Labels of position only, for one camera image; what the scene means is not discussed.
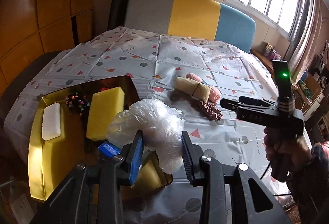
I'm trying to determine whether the wooden wall cabinet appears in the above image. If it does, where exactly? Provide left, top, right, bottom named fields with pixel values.
left=1, top=0, right=94, bottom=91

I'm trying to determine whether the pink satin scrunchie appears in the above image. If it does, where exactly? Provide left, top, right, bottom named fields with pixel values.
left=198, top=100, right=223, bottom=121

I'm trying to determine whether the person right hand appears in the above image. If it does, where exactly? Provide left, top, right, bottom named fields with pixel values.
left=264, top=128, right=312, bottom=182

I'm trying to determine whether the gold box with maroon side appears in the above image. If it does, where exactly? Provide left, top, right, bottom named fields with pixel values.
left=27, top=74, right=174, bottom=201

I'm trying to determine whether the yellow green scouring sponge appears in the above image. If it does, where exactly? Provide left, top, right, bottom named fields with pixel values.
left=86, top=87, right=124, bottom=141

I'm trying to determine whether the black colourful beaded scrunchie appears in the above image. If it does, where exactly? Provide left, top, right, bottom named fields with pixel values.
left=65, top=92, right=90, bottom=116

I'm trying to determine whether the patterned grey tablecloth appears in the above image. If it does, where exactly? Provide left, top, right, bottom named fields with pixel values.
left=3, top=26, right=309, bottom=224

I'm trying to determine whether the wooden side shelf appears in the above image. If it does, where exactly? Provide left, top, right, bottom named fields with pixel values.
left=250, top=43, right=279, bottom=78

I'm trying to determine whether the blue textured sponge block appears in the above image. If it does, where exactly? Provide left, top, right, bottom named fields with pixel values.
left=98, top=141, right=121, bottom=160

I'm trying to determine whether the clear plastic shower cap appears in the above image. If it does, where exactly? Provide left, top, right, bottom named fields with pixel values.
left=107, top=99, right=185, bottom=174

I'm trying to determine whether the white soap bar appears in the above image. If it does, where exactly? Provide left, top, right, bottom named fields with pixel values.
left=42, top=103, right=61, bottom=141

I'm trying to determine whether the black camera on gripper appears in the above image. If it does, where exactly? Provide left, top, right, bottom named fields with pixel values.
left=272, top=60, right=295, bottom=115

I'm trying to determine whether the pink towel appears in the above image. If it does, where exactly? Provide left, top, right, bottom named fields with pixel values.
left=186, top=73, right=221, bottom=103

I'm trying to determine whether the beige cloth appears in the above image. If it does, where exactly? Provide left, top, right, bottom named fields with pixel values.
left=175, top=76, right=209, bottom=102

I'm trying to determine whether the black rolled mat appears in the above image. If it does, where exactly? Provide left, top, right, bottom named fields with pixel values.
left=107, top=0, right=128, bottom=30

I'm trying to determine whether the grey yellow blue sofa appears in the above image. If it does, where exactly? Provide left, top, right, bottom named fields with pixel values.
left=124, top=0, right=256, bottom=53

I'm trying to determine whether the red plush item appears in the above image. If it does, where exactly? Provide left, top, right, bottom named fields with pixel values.
left=100, top=87, right=109, bottom=92

